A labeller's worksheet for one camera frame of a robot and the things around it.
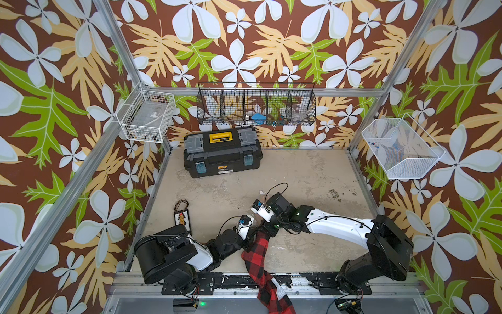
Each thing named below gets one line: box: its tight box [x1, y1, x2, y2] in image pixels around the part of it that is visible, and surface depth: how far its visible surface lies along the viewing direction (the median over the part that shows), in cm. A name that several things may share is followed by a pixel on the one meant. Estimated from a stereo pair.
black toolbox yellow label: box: [183, 127, 264, 179], surface depth 101 cm
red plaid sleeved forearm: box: [241, 231, 297, 314], surface depth 73 cm
